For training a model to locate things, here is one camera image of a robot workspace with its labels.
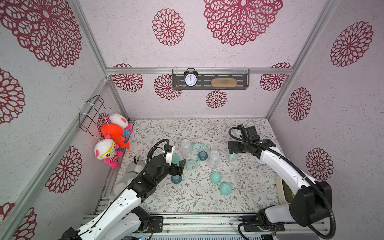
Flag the grey wall shelf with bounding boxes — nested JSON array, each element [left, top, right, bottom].
[[171, 69, 250, 91]]

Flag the grey white husky plush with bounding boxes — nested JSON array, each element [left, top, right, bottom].
[[109, 157, 146, 204]]

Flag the black alarm clock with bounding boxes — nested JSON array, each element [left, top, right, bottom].
[[184, 68, 199, 87]]

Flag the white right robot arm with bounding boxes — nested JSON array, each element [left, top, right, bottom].
[[228, 125, 336, 240]]

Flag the white pink plush upper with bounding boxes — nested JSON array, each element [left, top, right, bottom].
[[107, 114, 132, 130]]

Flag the white plush yellow glasses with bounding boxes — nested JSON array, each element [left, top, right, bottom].
[[94, 135, 123, 168]]

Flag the black wire basket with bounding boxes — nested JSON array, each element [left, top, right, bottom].
[[78, 95, 111, 137]]

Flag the clear baby bottle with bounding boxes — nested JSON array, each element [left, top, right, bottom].
[[181, 139, 193, 160], [208, 150, 220, 170]]

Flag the white sterilizer box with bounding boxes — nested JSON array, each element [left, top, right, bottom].
[[276, 176, 295, 205]]

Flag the red orange plush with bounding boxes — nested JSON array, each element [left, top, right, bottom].
[[101, 123, 130, 150]]

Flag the metal base rail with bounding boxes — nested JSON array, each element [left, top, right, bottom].
[[80, 212, 328, 240]]

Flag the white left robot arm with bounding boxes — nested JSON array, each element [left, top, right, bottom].
[[61, 144, 187, 240]]

